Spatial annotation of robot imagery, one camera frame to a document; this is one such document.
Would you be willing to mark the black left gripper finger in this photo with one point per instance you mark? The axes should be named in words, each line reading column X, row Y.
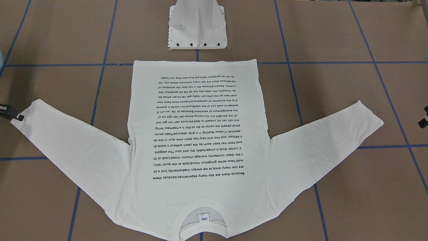
column 423, row 123

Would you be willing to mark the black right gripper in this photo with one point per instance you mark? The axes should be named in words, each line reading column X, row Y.
column 6, row 112

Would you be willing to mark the white long-sleeve printed shirt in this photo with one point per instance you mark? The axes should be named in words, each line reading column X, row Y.
column 199, row 157

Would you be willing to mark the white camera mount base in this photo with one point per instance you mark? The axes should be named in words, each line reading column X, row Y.
column 197, row 24

